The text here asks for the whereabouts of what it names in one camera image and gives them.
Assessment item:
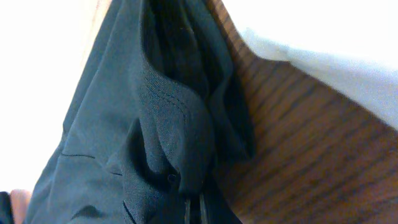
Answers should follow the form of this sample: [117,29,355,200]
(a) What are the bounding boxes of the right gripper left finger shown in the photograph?
[149,189,191,224]

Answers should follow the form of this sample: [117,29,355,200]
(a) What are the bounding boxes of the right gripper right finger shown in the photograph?
[199,177,242,224]

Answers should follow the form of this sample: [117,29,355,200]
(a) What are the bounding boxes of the black leggings with red waistband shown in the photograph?
[25,0,254,223]

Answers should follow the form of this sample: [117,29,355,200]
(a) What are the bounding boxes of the white fern print garment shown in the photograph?
[223,0,397,128]

